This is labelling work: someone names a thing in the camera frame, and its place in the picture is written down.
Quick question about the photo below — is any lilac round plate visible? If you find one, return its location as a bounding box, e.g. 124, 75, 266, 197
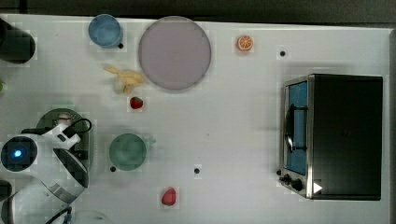
138, 16, 211, 91

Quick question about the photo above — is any orange slice toy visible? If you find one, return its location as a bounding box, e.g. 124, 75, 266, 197
236, 35, 254, 52

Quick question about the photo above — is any green cup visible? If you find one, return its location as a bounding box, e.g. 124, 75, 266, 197
108, 133, 156, 172

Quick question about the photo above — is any silver toaster oven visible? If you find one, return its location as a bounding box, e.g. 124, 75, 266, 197
276, 74, 383, 201

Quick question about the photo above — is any black round pan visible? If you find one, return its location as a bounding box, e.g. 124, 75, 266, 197
0, 20, 35, 64

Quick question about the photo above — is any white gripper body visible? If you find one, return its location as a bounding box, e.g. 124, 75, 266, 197
43, 123, 81, 149

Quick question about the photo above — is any small strawberry toy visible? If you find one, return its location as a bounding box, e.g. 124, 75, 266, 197
130, 97, 144, 109

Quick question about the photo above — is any red plush fruit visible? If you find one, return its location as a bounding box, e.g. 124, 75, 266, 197
161, 188, 177, 206

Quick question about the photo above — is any green oval strainer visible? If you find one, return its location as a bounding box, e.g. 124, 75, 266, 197
36, 108, 92, 169

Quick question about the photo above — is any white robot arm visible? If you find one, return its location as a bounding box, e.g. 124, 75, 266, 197
1, 123, 89, 224

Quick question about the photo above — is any blue cup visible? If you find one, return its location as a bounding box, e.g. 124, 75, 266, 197
88, 14, 123, 49

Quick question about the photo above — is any peeled banana toy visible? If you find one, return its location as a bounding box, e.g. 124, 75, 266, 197
104, 66, 145, 95

